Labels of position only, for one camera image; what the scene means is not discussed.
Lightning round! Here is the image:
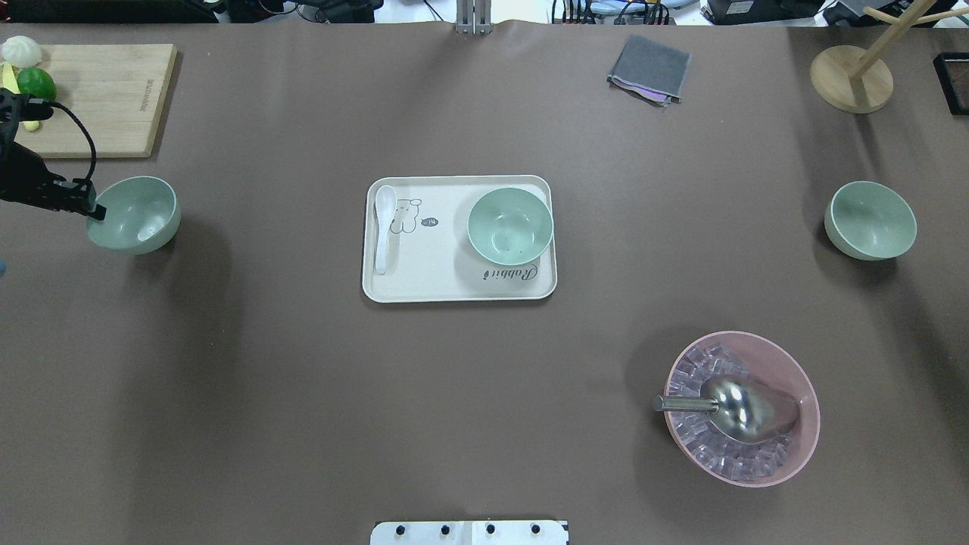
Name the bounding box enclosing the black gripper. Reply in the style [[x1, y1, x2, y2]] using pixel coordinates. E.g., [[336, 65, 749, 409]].
[[1, 144, 107, 221]]

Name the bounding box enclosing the wooden cutting board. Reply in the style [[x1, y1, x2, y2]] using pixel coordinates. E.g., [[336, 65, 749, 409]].
[[40, 44, 177, 159]]

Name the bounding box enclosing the green lime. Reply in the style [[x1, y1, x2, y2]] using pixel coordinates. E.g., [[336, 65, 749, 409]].
[[15, 67, 58, 101]]

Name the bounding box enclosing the yellow lemon piece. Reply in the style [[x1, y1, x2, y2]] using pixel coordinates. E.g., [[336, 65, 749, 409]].
[[2, 61, 41, 132]]

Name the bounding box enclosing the white garlic bulb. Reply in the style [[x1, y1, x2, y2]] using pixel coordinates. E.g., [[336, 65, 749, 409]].
[[1, 35, 44, 69]]

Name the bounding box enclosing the white ceramic spoon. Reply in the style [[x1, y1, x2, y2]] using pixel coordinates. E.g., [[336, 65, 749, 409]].
[[374, 184, 397, 275]]

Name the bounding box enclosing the cream rabbit tray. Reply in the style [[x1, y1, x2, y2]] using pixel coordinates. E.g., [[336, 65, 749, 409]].
[[361, 175, 558, 304]]

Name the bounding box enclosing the green bowl on tray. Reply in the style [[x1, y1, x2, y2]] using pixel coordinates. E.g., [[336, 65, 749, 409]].
[[466, 187, 554, 266]]

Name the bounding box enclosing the grey folded cloth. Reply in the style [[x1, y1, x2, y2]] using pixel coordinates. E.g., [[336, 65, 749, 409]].
[[606, 36, 692, 107]]

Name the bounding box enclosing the pink bowl with ice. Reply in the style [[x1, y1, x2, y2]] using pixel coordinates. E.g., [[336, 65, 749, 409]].
[[662, 331, 821, 487]]

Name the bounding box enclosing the metal ice scoop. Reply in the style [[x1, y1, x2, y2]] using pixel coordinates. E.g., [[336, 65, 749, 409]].
[[652, 375, 800, 444]]

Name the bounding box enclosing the wooden mug tree stand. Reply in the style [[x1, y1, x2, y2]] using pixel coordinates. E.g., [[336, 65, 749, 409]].
[[809, 1, 968, 114]]

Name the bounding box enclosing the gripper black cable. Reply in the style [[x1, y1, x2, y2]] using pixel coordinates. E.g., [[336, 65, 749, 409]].
[[30, 101, 99, 198]]

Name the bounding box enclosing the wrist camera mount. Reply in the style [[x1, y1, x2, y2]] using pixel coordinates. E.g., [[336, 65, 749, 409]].
[[1, 89, 55, 157]]

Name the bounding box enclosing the aluminium frame post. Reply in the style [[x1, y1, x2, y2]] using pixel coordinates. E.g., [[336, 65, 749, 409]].
[[454, 0, 494, 36]]

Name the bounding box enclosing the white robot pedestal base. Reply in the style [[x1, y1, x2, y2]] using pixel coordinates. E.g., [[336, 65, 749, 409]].
[[369, 519, 570, 544]]

